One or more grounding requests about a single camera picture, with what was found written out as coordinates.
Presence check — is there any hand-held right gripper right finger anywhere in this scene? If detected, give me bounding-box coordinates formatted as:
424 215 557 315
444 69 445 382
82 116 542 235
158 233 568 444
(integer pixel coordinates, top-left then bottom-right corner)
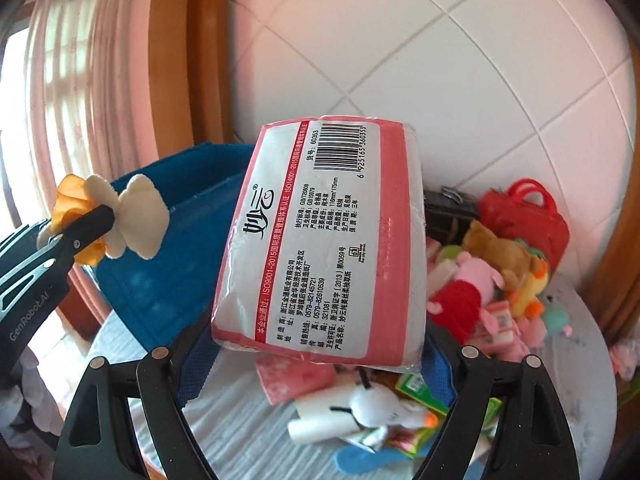
417 322 576 480

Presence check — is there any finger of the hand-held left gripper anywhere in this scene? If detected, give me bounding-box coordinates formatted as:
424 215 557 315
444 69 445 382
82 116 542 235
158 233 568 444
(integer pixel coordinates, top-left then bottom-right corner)
35 205 118 266

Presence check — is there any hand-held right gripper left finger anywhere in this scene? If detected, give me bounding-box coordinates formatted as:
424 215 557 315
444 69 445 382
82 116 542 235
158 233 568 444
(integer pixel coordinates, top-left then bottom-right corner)
56 317 221 480

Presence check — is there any cream and orange plush toy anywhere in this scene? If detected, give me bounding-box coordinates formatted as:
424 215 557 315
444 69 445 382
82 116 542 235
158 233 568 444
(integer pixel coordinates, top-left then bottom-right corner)
37 174 170 267

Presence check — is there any blue plastic crate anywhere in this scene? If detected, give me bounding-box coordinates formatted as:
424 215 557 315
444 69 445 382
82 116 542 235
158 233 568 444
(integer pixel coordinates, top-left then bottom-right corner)
95 142 258 348

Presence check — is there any pink tissue pack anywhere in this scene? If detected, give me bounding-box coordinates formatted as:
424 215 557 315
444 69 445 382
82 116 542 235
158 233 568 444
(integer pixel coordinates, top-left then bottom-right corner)
210 117 428 373

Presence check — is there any green box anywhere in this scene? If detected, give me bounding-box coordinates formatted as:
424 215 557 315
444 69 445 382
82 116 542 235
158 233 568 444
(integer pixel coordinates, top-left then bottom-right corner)
395 374 453 416

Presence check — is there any white goose plush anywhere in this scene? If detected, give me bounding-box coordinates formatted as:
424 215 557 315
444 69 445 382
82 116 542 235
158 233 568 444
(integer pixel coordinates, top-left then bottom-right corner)
347 367 436 448

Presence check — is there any pink pig plush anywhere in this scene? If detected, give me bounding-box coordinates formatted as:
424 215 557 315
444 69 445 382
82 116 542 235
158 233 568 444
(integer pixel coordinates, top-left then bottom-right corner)
427 252 506 328

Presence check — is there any pink soft pack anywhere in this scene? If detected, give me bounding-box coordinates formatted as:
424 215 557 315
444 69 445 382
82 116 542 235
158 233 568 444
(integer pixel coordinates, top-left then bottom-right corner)
256 357 336 403

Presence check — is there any yellow duck plush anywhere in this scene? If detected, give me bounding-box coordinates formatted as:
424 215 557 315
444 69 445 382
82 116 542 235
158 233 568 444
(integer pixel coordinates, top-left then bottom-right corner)
505 255 551 318

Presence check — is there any teal plush toy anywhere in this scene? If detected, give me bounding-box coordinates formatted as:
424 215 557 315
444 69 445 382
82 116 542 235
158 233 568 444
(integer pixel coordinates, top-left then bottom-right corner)
542 305 571 336

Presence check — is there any pink curtain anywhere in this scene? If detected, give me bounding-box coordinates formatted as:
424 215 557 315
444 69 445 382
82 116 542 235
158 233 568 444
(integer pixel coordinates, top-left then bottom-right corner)
22 0 166 256

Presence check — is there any brown plush bear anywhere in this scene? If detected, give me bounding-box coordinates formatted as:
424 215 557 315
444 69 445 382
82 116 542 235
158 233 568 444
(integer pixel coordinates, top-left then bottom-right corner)
460 221 543 291

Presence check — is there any red handbag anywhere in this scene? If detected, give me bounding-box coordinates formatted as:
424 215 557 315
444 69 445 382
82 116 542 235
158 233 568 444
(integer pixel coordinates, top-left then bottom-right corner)
477 177 571 261

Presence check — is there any wooden wall trim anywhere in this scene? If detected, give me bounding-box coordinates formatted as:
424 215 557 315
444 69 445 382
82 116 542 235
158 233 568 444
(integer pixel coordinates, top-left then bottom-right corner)
145 0 241 151
595 230 640 361

